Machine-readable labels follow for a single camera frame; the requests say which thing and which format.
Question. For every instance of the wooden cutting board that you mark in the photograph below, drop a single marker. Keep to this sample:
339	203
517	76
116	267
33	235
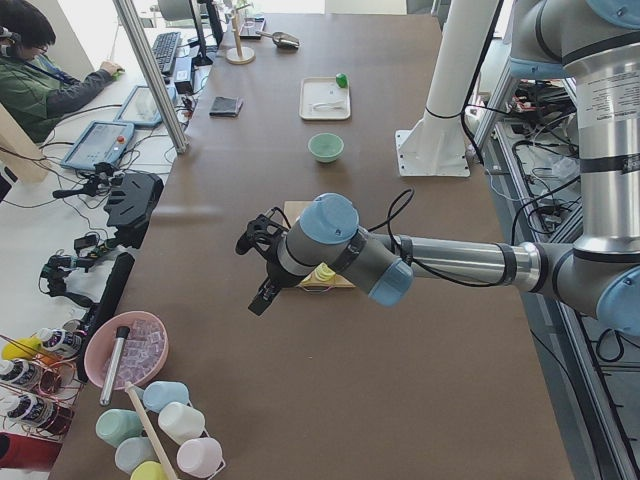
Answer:
293	210

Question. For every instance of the white wire cup rack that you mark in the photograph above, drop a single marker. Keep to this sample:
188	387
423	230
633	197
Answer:
198	455

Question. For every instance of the metal cutting board handle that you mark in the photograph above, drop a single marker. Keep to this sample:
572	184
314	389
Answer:
316	289

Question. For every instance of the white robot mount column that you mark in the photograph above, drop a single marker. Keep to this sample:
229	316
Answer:
435	146

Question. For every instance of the mint green plastic cup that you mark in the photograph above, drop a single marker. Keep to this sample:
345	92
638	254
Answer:
114	426

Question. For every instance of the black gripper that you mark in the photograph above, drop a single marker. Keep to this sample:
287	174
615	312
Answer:
272	274

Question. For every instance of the pink bowl with ice cubes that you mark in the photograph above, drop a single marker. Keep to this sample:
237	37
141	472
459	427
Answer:
144	353

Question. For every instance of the light blue plastic cup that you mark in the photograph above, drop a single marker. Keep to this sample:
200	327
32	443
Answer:
159	394

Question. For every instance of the stacked lemon slice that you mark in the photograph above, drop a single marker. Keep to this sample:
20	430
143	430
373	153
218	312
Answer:
323	273

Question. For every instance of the wooden mug tree stand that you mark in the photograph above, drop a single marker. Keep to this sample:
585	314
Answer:
239	55

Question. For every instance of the yellow plastic cup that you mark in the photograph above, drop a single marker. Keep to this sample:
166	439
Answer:
149	470

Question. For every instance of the green lime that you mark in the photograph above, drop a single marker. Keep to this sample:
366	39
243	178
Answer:
341	80

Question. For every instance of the grey folded cloth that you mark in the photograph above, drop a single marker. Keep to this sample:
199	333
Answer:
226	106

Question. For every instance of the copper wire bottle rack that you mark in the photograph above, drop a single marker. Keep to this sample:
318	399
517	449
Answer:
38	395

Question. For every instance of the metal muddler with black tip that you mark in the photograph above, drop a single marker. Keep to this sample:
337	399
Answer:
121	336

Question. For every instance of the black keyboard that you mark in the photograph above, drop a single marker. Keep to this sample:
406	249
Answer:
164	51

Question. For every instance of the cream rabbit tray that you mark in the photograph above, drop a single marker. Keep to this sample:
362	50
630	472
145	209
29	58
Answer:
323	89

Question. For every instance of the blue teach pendant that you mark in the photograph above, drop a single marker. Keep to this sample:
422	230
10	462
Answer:
139	109
100	142

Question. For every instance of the metal scoop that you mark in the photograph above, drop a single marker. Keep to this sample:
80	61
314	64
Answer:
281	40

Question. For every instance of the wooden cup rack handle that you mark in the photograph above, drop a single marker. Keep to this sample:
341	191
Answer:
151	433

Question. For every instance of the black monitor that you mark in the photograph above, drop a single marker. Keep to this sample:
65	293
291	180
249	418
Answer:
206	53

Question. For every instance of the person in green jacket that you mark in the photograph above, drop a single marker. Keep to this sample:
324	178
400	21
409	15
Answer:
35	91

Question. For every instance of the pink plastic cup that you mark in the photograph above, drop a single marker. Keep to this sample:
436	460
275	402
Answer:
200	457

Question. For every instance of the white plastic cup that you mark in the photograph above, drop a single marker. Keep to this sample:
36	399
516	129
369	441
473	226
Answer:
181	422

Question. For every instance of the pale teal plastic cup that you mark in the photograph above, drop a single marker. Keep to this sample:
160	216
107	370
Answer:
132	452

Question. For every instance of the aluminium frame post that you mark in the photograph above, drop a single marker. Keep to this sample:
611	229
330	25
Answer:
135	32

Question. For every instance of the white ceramic spoon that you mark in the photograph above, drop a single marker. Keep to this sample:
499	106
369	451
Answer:
327	105

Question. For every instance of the mint green bowl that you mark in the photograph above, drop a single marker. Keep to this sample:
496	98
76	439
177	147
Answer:
325	147

